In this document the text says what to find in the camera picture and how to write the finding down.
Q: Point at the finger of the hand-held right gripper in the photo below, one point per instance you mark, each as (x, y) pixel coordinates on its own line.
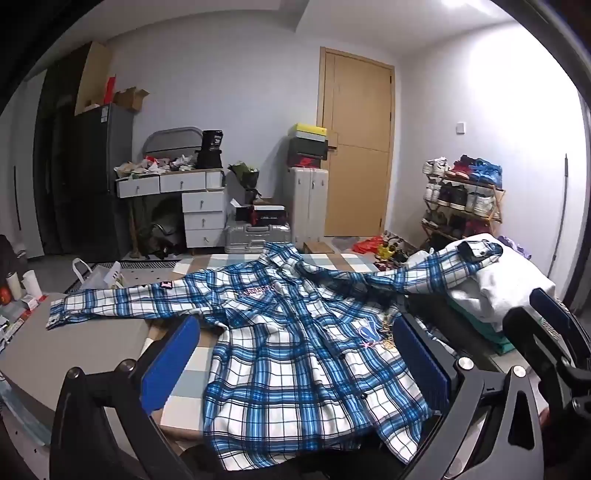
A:
(556, 314)
(531, 332)

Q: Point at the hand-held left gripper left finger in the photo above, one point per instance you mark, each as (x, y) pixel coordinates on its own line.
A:
(171, 360)

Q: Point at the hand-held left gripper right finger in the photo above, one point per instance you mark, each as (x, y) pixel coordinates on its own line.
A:
(422, 364)

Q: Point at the blue white plaid shirt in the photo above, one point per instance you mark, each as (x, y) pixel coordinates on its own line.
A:
(295, 350)

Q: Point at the teal green garment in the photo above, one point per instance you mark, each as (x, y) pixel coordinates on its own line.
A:
(489, 334)

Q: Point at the purple cloth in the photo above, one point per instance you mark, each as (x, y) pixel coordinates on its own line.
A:
(517, 247)

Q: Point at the grey striped floor rug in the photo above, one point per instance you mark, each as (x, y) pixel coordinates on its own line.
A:
(147, 272)

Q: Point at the white tote bag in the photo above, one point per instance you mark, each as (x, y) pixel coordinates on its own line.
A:
(99, 279)

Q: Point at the black thin pole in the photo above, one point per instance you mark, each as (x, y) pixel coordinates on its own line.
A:
(564, 203)

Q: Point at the heap of colourful shoes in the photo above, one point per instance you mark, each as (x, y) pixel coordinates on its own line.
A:
(392, 254)

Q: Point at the wooden shoe rack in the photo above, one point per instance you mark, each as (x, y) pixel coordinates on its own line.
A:
(496, 205)

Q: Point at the dark olive backpack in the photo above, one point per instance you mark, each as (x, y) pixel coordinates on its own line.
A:
(161, 230)

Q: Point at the red cloth bag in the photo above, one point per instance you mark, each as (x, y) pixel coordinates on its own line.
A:
(367, 244)

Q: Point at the white desk with drawers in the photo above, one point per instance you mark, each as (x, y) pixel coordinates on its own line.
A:
(203, 217)

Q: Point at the silver suitcase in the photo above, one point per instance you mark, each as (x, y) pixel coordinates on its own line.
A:
(256, 237)

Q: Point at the small cardboard box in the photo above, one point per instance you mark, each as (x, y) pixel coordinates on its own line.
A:
(318, 247)

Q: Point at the collection of sneakers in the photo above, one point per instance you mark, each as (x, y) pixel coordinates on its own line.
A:
(455, 194)

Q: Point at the white cup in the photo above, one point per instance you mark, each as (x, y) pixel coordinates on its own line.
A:
(30, 282)

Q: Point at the open black white box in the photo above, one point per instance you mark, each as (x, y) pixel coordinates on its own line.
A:
(241, 211)

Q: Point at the black box with red stripe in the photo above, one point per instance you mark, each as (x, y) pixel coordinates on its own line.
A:
(270, 216)

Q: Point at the wooden door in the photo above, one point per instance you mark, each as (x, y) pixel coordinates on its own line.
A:
(355, 184)

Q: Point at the pile of mixed small items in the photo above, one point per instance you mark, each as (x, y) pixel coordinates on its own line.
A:
(152, 166)

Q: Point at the dark green bouquet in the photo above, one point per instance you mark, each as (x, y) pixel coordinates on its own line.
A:
(244, 175)

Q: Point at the white cabinet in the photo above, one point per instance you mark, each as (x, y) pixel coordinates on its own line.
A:
(307, 203)

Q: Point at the black bag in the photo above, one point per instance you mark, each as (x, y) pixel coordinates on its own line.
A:
(208, 159)

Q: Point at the grey refrigerator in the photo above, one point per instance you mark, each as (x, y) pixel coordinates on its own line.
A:
(121, 147)

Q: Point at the grey curved panel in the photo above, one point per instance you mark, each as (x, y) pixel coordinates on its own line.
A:
(173, 138)

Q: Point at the black cylinder box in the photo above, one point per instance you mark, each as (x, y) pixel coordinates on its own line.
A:
(213, 141)

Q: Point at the dark wardrobe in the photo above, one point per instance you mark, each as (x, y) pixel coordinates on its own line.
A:
(51, 161)

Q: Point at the black red shoe box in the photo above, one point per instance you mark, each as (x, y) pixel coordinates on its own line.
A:
(304, 161)

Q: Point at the yellow lid shoe box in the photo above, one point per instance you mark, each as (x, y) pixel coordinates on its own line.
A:
(307, 130)

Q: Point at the open cardboard box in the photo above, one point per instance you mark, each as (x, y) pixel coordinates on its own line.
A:
(131, 99)

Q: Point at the red paper item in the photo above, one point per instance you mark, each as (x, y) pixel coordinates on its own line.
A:
(110, 90)

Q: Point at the flat cardboard sheet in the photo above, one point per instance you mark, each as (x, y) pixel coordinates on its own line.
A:
(94, 74)

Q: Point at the white light switch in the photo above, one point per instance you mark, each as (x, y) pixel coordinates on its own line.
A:
(460, 127)

